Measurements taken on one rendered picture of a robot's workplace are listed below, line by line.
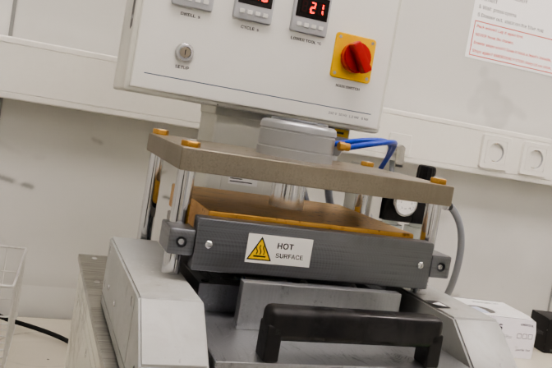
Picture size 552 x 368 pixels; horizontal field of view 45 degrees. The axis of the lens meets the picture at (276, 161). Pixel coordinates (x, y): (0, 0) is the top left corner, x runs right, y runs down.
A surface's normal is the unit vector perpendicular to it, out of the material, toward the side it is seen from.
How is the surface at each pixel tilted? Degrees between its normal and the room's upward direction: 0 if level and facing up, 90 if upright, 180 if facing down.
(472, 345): 41
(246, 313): 90
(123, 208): 90
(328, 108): 90
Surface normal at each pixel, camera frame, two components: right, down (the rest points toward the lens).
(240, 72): 0.33, 0.11
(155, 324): 0.34, -0.68
